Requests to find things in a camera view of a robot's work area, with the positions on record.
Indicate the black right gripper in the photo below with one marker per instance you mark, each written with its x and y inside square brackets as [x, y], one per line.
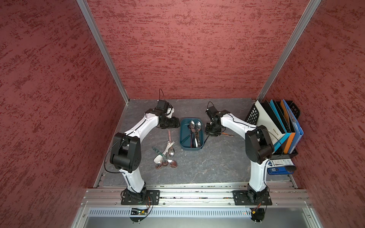
[208, 131]

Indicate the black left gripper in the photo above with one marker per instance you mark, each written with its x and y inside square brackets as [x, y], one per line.
[173, 124]

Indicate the silver spoon patterned handle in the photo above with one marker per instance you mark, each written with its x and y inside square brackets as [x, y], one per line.
[198, 127]

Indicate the silver steel spoon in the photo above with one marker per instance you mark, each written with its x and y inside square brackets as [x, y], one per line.
[192, 127]

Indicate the gold spoon green handle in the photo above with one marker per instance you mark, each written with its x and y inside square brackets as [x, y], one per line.
[189, 137]

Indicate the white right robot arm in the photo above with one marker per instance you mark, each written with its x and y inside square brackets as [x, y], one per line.
[258, 159]

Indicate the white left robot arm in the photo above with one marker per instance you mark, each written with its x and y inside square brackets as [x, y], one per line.
[126, 149]

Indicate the teal plastic storage box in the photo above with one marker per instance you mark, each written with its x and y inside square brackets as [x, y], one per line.
[185, 131]

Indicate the blue box under rack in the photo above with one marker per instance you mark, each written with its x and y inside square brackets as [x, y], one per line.
[283, 170]

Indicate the black mesh file rack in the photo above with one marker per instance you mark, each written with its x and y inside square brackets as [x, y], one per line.
[261, 136]

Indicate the white folder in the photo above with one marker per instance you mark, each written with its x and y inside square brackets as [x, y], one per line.
[269, 120]

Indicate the teal folder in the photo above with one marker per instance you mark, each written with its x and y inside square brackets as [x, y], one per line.
[280, 116]

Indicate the orange folder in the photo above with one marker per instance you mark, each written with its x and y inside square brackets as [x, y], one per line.
[288, 134]

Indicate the blue binder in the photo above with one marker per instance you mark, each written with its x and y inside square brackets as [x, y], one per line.
[294, 125]

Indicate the pink riveted spoon handle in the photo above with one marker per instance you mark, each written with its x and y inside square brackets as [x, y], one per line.
[169, 135]

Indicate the green patterned spoon handle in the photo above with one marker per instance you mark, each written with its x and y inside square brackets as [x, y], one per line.
[158, 152]

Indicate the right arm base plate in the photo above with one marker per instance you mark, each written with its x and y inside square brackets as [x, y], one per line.
[252, 198]

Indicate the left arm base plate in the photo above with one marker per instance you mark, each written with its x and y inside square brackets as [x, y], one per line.
[149, 197]

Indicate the aluminium front rail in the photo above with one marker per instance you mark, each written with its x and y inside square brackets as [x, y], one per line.
[215, 197]

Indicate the left aluminium corner post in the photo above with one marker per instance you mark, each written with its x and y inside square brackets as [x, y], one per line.
[86, 11]

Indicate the aluminium corner post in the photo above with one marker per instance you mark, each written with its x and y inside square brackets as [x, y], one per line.
[86, 11]
[296, 34]

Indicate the right aluminium corner post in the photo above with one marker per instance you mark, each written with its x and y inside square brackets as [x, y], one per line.
[296, 34]

